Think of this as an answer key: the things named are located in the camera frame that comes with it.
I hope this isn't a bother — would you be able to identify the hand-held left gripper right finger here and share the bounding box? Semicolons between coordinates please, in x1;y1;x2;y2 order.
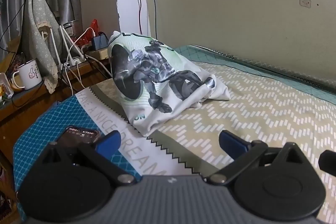
208;130;315;186

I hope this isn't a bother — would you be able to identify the white printed t-shirt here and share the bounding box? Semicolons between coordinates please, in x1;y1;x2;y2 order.
108;30;231;138

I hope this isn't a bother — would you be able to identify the black smartphone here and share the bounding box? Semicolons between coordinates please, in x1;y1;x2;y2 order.
56;126;101;151

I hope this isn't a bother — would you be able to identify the teal quilted mattress pad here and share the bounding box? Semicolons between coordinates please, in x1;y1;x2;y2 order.
175;45;336;105

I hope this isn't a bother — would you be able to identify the white router with antennas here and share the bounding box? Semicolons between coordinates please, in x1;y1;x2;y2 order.
49;25;88;68

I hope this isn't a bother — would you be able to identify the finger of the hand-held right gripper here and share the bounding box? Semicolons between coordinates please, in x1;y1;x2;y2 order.
318;150;336;175

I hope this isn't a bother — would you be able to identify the red plastic object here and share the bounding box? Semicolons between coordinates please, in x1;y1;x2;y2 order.
79;19;100;46

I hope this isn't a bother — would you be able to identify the white enamel mug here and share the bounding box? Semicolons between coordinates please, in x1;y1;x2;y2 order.
12;58;42;90

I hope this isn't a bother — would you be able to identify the wooden desk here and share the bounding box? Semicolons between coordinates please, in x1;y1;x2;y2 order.
0;56;112;224

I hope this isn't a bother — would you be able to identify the small picture stand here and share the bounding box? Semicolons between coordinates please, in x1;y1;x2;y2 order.
0;73;14;102

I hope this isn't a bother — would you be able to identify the blue grey charger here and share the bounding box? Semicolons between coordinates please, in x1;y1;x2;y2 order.
91;35;109;51

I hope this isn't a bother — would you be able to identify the beige power strip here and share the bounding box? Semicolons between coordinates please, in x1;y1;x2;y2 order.
86;48;111;61

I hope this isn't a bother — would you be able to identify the grey floral dust cloth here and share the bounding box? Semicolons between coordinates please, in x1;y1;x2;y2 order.
21;0;62;94

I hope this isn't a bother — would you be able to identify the patterned beige bed sheet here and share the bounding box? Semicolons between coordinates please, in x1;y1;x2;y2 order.
13;61;336;223

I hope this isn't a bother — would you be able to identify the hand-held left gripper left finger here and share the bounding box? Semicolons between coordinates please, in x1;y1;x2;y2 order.
39;131;137;186

